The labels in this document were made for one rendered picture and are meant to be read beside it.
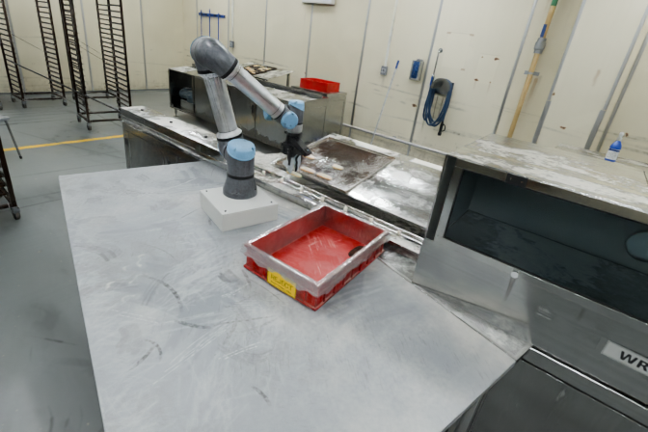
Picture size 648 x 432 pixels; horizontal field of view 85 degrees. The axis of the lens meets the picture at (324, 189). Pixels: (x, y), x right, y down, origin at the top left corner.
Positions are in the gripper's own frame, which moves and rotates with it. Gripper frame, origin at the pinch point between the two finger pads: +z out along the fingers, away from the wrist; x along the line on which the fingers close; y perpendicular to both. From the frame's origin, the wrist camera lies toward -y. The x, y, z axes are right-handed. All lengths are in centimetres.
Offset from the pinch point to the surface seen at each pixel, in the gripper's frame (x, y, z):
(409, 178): -43, -44, 0
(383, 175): -37.8, -31.5, 0.5
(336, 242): 23, -46, 11
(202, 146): 9, 66, 3
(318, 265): 41, -51, 11
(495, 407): 23, -117, 41
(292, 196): 9.5, -8.8, 8.3
